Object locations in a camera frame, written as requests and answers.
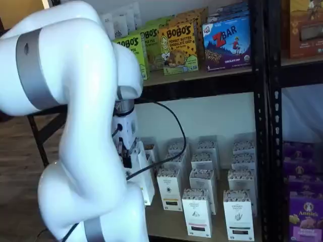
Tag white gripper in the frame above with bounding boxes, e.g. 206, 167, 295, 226
112, 113, 138, 169

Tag white box yellow strip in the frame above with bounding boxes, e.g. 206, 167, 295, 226
168, 140, 189, 156
164, 153, 187, 172
125, 140, 156, 206
156, 168, 183, 211

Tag white yellow granola box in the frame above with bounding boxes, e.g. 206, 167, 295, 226
140, 137, 159, 164

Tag white box pink strip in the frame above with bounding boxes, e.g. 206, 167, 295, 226
181, 188, 210, 237
191, 152, 214, 172
189, 168, 216, 215
198, 135, 220, 177

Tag green Bobo's apple pie box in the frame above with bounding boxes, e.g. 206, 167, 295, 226
145, 15, 176, 29
138, 25, 165, 73
112, 31, 150, 81

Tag white box green strip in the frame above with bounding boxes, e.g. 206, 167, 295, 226
223, 189, 253, 240
228, 168, 257, 215
232, 132, 256, 156
231, 153, 256, 171

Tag yellow Bobo's peanut butter box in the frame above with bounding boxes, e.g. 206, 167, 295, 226
158, 20, 199, 76
176, 7, 209, 19
161, 13, 203, 26

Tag black metal shelf rack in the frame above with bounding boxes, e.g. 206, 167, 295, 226
267, 0, 323, 242
26, 0, 268, 242

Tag blue Zbar box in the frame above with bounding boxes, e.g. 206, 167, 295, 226
201, 17, 252, 72
206, 2, 250, 25

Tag purple Annie's box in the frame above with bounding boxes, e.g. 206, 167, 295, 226
289, 191, 323, 242
287, 173, 323, 195
284, 156, 323, 177
282, 141, 315, 160

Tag orange brown snack box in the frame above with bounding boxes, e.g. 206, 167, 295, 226
289, 0, 323, 60

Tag white red granola bag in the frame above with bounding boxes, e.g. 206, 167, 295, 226
126, 2, 141, 33
111, 11, 130, 41
100, 12, 114, 42

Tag pale blue backdrop banner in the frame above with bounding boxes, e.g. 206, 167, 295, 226
282, 87, 323, 143

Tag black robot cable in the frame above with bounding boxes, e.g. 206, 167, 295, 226
35, 97, 189, 242

